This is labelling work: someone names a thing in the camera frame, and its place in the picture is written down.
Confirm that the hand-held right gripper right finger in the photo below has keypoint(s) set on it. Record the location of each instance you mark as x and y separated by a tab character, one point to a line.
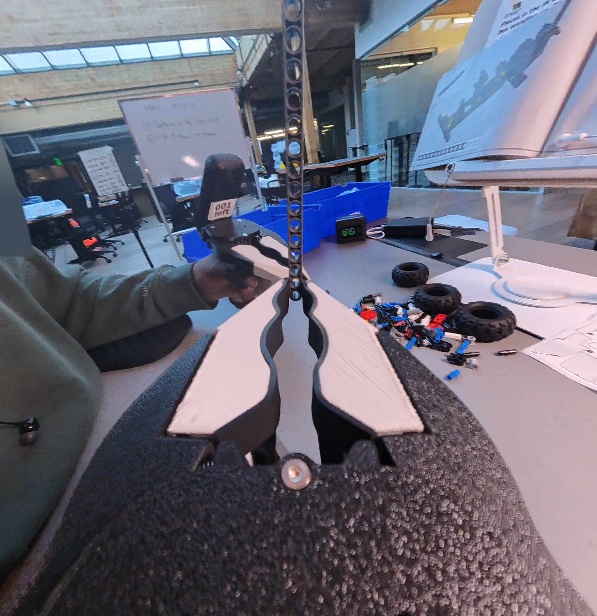
365	380

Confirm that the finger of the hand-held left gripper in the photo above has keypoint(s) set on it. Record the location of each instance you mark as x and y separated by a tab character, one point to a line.
264	264
274	245

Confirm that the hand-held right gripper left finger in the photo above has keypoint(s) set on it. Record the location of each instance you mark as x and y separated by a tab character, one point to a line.
221	385

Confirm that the pile of small toy parts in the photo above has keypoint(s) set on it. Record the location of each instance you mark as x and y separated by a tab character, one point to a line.
414	327

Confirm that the long dark grey toy beam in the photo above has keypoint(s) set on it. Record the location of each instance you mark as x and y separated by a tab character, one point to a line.
285	84

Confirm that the wooden-top desk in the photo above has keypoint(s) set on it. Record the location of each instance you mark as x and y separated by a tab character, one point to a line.
346	161

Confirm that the grey desk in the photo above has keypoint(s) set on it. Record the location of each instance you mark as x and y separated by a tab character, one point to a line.
519	433

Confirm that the person's left hand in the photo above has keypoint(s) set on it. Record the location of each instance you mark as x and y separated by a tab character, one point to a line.
211	279

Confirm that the pale partition board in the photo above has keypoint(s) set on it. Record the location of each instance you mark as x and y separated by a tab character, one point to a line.
183	139

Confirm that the black timer device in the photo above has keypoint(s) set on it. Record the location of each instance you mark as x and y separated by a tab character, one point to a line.
350	221

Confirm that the clear plastic bag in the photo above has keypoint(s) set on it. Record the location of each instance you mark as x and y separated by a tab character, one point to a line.
349	190

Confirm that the black toy tyre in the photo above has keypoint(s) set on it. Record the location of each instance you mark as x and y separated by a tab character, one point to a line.
421	303
466	327
399	279

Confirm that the black pole stand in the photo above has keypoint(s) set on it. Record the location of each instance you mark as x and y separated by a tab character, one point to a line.
142	248

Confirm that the flip chart sheet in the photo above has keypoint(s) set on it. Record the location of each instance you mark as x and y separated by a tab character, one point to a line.
103	171

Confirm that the black power adapter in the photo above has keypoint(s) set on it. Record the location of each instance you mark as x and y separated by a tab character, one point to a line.
406	226

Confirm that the black office chair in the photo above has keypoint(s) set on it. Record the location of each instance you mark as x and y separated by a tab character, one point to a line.
94	240

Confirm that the black toy pin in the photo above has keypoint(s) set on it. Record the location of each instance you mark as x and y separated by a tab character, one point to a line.
506	352

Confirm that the skylight window strip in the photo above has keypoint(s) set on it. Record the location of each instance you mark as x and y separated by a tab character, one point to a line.
101	54

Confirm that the white paper sheet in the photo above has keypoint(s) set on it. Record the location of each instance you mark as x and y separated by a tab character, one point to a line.
471	224

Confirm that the metal book stand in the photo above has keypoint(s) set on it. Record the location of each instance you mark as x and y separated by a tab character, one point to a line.
543	288

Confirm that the white sticker sheet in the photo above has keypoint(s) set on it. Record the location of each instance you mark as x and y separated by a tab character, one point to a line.
577	356

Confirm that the toy instruction booklet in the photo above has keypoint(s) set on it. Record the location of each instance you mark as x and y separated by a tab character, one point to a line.
495	96

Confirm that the wooden post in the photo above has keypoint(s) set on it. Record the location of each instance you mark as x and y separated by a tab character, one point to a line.
312	120

